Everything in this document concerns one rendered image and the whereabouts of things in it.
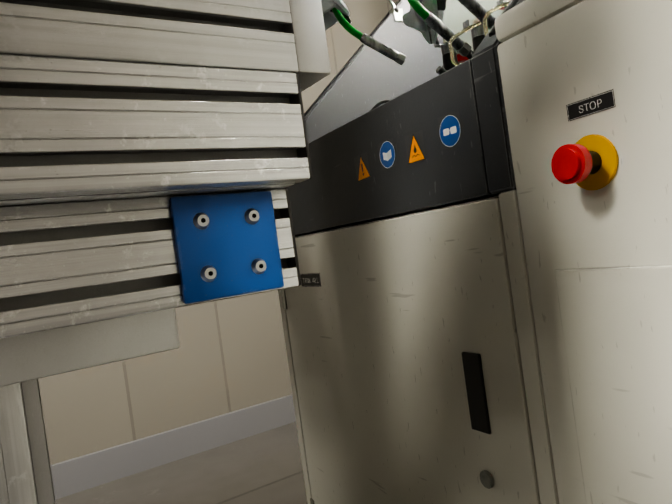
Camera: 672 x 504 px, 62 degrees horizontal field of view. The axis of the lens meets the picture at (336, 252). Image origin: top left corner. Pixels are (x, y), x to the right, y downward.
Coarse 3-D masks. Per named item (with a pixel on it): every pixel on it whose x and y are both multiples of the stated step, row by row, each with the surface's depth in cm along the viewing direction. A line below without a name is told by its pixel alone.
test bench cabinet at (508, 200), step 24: (504, 192) 63; (504, 216) 63; (528, 288) 62; (528, 312) 62; (288, 336) 121; (528, 336) 62; (288, 360) 122; (528, 360) 63; (528, 384) 63; (528, 408) 64; (552, 456) 62; (552, 480) 62
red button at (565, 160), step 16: (576, 144) 51; (592, 144) 52; (608, 144) 51; (560, 160) 51; (576, 160) 50; (592, 160) 51; (608, 160) 51; (560, 176) 52; (576, 176) 50; (592, 176) 53; (608, 176) 51
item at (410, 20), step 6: (420, 0) 104; (408, 12) 103; (414, 12) 103; (402, 18) 102; (408, 18) 103; (414, 18) 103; (408, 24) 103; (414, 24) 103; (420, 24) 104; (426, 24) 103; (420, 30) 104; (426, 30) 103; (426, 36) 104
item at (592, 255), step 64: (640, 0) 47; (512, 64) 60; (576, 64) 53; (640, 64) 48; (512, 128) 61; (576, 128) 54; (640, 128) 49; (576, 192) 55; (640, 192) 49; (576, 256) 56; (640, 256) 50; (576, 320) 56; (640, 320) 51; (576, 384) 57; (640, 384) 51; (576, 448) 59; (640, 448) 52
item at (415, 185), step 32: (416, 96) 74; (448, 96) 69; (352, 128) 88; (384, 128) 81; (416, 128) 75; (320, 160) 99; (352, 160) 90; (448, 160) 70; (480, 160) 65; (320, 192) 100; (352, 192) 91; (384, 192) 83; (416, 192) 76; (448, 192) 71; (480, 192) 66; (320, 224) 102
